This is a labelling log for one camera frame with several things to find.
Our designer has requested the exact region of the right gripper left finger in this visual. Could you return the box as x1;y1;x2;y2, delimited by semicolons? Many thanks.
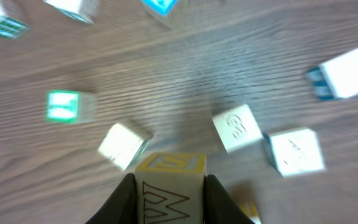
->
86;173;137;224

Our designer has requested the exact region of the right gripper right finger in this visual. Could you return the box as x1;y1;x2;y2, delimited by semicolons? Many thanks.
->
203;174;254;224

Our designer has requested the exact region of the wooden block M drawing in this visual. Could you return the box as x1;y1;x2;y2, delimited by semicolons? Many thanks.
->
135;152;206;224

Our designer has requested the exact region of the wooden block animal drawing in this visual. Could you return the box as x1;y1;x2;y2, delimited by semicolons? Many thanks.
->
98;120;153;171

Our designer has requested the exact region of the plain wooden block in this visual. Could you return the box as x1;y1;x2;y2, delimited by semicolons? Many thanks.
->
212;104;263;153

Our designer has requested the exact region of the wooden block blue T side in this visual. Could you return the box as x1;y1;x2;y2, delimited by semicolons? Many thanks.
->
239;202;262;224

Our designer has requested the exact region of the wooden block blue edge centre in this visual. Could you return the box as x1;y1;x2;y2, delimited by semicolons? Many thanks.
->
263;128;326;178

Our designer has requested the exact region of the green number seven block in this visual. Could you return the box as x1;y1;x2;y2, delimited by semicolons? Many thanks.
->
45;90;98;124

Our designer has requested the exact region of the wooden block umbrella right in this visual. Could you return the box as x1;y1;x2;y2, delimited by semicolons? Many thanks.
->
306;48;358;100

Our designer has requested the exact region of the wooden block teal side top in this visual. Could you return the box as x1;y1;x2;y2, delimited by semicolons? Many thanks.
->
44;0;100;24

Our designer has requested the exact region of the blue top wooden block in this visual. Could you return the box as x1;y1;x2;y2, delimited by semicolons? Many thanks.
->
141;0;178;25

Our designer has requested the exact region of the wooden block green side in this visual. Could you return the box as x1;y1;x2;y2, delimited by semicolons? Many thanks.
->
0;0;29;39

